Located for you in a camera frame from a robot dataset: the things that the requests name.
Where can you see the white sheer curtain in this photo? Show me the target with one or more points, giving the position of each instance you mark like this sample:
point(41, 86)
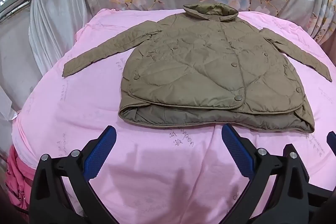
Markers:
point(52, 24)

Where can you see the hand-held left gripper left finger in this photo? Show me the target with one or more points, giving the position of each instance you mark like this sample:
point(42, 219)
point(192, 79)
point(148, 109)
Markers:
point(101, 150)

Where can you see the pink bed sheet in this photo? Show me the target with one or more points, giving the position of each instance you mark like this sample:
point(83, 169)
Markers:
point(157, 166)

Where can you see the dark pink cloth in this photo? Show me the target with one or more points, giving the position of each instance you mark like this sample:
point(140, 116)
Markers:
point(18, 176)

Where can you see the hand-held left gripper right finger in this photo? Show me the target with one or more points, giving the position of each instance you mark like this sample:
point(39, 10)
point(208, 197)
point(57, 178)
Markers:
point(237, 150)

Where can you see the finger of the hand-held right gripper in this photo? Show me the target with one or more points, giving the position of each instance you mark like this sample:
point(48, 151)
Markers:
point(331, 139)

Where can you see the olive quilted jacket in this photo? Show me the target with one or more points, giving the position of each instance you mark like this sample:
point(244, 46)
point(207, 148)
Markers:
point(204, 69)

